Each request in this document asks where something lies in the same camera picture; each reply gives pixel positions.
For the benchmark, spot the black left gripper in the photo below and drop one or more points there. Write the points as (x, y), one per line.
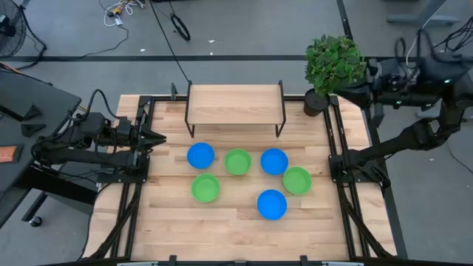
(139, 142)

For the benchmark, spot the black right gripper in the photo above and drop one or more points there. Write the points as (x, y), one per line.
(395, 99)

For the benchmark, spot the blue mini plastic bowl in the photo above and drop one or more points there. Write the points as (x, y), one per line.
(274, 161)
(272, 204)
(200, 155)

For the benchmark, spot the green mini plastic bowl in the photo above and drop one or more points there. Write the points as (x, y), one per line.
(297, 180)
(205, 187)
(237, 162)

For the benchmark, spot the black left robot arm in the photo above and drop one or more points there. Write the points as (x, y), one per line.
(85, 157)

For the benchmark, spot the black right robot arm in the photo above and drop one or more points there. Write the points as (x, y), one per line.
(406, 139)

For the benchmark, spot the green potted plant black pot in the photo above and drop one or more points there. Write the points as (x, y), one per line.
(332, 63)

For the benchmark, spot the grey desk foot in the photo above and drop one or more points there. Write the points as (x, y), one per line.
(428, 114)

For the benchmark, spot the wooden shelf riser black legs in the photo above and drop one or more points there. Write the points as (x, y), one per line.
(233, 105)

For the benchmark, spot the grey desk base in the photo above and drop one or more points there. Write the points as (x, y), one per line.
(421, 19)

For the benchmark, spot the black side desk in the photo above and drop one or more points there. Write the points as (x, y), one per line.
(37, 99)

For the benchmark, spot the orange black pad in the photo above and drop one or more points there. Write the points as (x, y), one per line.
(7, 153)

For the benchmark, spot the black floor fan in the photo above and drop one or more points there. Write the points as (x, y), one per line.
(4, 24)

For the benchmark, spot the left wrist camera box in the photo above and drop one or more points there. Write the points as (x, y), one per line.
(125, 127)

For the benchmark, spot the black aluminium table frame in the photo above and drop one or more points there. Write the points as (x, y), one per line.
(146, 99)

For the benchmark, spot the black triangular bracket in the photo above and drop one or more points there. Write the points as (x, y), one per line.
(32, 112)
(31, 129)

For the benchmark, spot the silver bracket plate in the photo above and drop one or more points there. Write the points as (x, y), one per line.
(341, 264)
(136, 264)

